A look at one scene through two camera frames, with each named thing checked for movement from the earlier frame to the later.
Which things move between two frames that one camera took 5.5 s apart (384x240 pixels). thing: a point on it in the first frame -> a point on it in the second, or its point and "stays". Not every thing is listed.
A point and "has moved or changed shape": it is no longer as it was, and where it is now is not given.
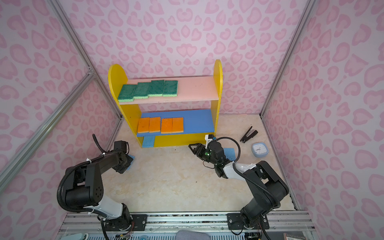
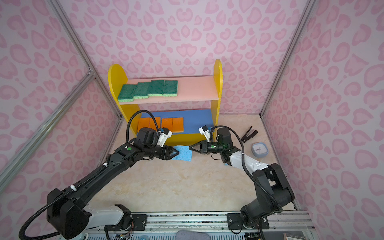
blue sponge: x=133 y=157 has moved or changed shape
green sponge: x=170 y=88 stays
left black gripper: x=122 y=170 -> x=166 y=155
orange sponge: x=166 y=125 stays
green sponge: x=142 y=90 stays
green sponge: x=126 y=93 stays
